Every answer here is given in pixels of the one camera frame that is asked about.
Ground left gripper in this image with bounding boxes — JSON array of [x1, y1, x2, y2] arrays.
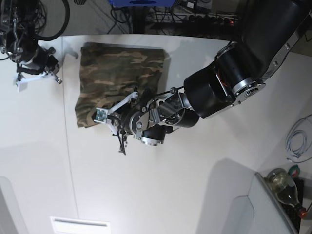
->
[[94, 86, 155, 154]]

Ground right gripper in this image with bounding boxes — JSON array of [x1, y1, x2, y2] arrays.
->
[[14, 46, 62, 92]]

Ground camouflage t-shirt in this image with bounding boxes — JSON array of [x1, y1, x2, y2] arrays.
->
[[75, 44, 166, 128]]

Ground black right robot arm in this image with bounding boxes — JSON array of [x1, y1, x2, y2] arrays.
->
[[0, 0, 70, 91]]

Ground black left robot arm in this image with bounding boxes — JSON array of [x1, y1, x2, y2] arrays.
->
[[94, 0, 312, 152]]

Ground black power strip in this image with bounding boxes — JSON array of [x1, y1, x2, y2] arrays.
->
[[187, 14, 240, 26]]

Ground clear glass bottle red cap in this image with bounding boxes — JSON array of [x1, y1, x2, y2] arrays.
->
[[266, 168, 307, 219]]

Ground green tape roll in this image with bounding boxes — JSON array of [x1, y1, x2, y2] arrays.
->
[[288, 165, 300, 178]]

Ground coiled white cable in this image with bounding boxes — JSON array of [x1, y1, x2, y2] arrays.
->
[[284, 114, 312, 163]]

